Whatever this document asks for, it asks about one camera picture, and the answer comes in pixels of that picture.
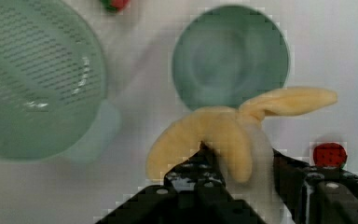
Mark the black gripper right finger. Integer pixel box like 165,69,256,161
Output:
273,151,358,224

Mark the green mug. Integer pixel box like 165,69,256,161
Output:
172,5,290,110

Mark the red plush fruit by colander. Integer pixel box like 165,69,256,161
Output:
100,0,130,12

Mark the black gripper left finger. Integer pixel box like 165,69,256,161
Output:
95,144,266,224

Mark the green plastic colander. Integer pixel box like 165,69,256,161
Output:
0,0,120,163

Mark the red plush strawberry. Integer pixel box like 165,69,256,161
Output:
313,143,348,168

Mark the yellow plush peeled banana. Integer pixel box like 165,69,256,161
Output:
146,87,337,224

